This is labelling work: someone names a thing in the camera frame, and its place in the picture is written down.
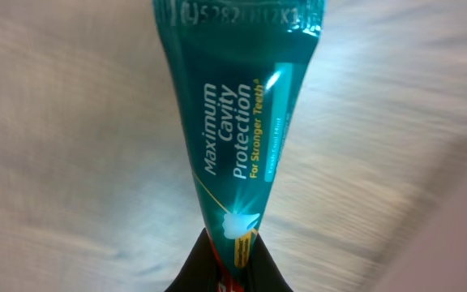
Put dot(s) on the Colgate toothpaste tube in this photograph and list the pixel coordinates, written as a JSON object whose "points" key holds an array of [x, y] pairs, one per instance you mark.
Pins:
{"points": [[237, 68]]}

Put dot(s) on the white cardboard box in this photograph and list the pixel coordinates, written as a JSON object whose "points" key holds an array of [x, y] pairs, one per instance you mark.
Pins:
{"points": [[436, 258]]}

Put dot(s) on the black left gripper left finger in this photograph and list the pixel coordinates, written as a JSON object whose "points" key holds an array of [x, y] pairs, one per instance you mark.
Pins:
{"points": [[199, 271]]}

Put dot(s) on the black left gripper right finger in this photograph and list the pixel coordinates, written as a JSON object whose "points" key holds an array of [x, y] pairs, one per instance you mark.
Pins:
{"points": [[262, 273]]}

